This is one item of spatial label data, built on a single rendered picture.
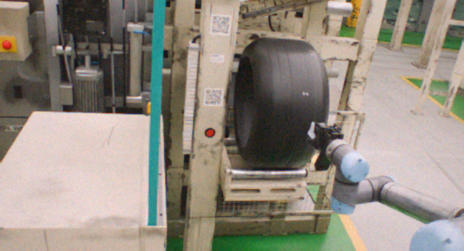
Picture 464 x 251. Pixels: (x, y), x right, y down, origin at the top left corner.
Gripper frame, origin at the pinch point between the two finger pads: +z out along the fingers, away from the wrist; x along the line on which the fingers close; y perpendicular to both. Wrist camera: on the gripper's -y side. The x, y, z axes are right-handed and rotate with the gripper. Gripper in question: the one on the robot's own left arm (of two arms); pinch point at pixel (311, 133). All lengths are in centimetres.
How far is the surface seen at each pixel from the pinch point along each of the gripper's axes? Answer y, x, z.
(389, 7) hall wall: 48, -548, 879
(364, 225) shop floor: -107, -101, 105
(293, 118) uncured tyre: 2.8, 4.4, 8.8
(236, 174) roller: -27.9, 19.8, 23.8
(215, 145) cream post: -17.7, 28.6, 30.3
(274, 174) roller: -27.6, 3.1, 23.8
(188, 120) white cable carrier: -7, 41, 30
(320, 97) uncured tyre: 10.8, -5.5, 10.9
